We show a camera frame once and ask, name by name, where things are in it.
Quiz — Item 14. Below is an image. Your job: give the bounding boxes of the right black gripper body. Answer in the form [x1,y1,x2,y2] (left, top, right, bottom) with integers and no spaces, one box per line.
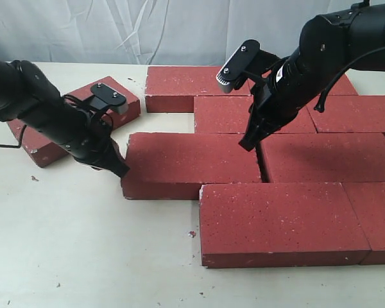
[246,56,332,141]

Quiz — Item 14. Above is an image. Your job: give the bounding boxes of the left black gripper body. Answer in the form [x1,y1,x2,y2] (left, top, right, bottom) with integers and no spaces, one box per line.
[22,96,119,169]

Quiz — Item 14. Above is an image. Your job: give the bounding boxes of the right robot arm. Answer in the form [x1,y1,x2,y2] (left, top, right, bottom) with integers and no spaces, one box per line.
[231,1,385,151]

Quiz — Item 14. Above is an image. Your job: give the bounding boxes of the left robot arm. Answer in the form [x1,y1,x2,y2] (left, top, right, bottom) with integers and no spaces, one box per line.
[0,60,130,178]

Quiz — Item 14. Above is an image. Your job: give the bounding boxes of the front large red brick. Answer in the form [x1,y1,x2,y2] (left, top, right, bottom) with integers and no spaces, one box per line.
[200,183,371,268]

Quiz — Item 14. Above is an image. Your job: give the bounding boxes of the white backdrop cloth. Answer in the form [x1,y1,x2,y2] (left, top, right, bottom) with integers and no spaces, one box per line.
[0,0,351,65]

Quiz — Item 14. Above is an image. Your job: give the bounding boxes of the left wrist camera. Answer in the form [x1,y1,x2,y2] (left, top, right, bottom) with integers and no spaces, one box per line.
[85,83,128,114]

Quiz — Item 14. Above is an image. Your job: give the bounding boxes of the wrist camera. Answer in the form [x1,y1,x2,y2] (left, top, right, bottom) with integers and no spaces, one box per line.
[85,83,128,114]
[216,39,281,94]

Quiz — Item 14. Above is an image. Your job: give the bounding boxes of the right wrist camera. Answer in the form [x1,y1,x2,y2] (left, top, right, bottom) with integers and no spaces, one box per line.
[216,39,281,94]

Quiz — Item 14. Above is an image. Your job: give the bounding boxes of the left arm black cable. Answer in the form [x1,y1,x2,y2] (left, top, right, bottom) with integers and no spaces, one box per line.
[0,123,28,150]

